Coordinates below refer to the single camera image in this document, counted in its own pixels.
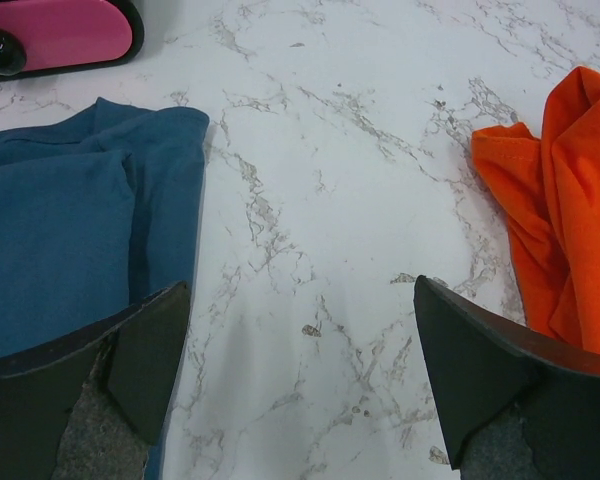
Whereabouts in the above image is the orange t shirt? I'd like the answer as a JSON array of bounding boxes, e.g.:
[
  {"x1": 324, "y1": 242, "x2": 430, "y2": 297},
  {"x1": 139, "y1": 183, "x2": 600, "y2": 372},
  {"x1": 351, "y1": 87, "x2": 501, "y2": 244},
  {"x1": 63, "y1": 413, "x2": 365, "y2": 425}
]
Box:
[{"x1": 471, "y1": 67, "x2": 600, "y2": 354}]

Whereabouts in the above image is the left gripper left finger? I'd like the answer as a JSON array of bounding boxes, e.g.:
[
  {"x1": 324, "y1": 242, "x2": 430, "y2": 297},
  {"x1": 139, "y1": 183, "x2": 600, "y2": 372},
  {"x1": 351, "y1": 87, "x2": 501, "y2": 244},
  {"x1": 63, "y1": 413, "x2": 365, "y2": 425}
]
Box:
[{"x1": 0, "y1": 282, "x2": 191, "y2": 479}]

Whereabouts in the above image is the black pink drawer organizer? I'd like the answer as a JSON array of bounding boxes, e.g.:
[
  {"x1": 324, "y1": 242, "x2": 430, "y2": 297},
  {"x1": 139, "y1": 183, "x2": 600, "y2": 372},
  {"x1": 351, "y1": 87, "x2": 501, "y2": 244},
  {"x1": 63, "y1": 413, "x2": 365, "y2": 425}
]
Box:
[{"x1": 0, "y1": 0, "x2": 145, "y2": 81}]

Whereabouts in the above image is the folded blue t shirt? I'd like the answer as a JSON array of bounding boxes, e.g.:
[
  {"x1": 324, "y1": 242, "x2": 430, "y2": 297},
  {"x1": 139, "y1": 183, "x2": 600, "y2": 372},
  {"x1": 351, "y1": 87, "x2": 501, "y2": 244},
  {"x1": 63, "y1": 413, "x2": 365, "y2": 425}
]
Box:
[{"x1": 0, "y1": 96, "x2": 211, "y2": 480}]

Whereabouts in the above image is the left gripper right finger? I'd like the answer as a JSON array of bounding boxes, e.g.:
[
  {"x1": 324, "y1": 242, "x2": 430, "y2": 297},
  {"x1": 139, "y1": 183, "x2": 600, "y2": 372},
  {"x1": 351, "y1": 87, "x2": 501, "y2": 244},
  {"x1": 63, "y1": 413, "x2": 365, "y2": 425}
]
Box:
[{"x1": 414, "y1": 276, "x2": 600, "y2": 479}]

